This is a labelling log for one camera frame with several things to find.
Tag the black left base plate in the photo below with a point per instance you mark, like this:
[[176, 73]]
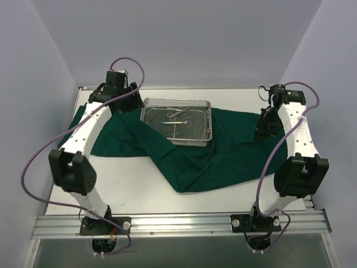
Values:
[[98, 227]]

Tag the aluminium frame rail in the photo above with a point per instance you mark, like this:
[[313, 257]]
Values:
[[177, 225]]

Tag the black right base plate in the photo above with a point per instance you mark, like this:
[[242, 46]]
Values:
[[246, 223]]

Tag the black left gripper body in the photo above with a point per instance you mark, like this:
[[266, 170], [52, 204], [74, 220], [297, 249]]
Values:
[[129, 98]]

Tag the green surgical drape cloth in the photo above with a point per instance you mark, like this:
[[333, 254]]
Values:
[[231, 157]]

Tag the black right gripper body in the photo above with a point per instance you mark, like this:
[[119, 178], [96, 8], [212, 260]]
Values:
[[268, 123]]

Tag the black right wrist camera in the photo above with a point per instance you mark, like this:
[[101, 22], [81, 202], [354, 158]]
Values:
[[276, 90]]

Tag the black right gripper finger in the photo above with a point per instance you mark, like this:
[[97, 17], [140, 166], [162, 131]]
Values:
[[259, 135], [270, 133]]

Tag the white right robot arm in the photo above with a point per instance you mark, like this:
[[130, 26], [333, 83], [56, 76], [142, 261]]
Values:
[[303, 170]]

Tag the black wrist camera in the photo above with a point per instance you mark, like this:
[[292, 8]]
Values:
[[276, 90], [116, 80]]

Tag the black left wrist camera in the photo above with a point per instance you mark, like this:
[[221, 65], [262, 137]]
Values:
[[116, 80]]

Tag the metal mesh instrument tray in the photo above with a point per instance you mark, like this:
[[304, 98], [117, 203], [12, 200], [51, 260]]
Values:
[[199, 134]]

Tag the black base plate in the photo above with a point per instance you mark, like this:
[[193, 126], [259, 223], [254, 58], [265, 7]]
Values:
[[98, 227], [246, 223]]

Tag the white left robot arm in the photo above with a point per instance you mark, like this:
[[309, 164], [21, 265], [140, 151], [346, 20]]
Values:
[[70, 166]]

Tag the silver surgical scissors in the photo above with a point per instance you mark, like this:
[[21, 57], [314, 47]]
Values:
[[173, 113]]

